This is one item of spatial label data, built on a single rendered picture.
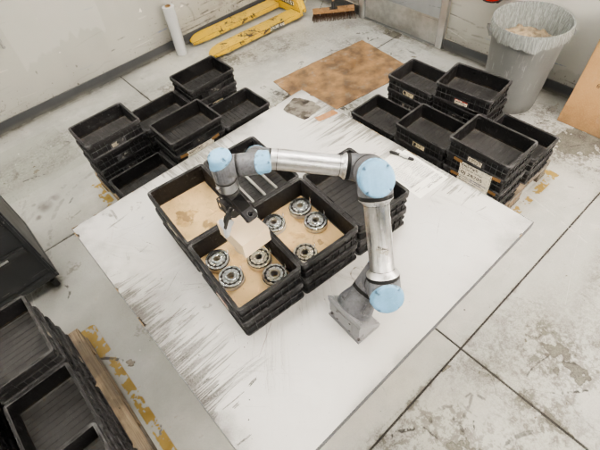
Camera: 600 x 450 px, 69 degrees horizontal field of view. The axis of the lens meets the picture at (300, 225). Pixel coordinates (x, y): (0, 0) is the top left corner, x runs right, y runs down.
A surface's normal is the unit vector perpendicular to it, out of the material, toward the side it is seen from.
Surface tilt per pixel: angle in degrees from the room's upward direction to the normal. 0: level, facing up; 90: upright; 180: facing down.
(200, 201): 0
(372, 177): 49
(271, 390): 0
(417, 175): 0
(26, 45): 90
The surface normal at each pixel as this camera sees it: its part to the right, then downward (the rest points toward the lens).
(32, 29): 0.67, 0.54
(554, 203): -0.08, -0.62
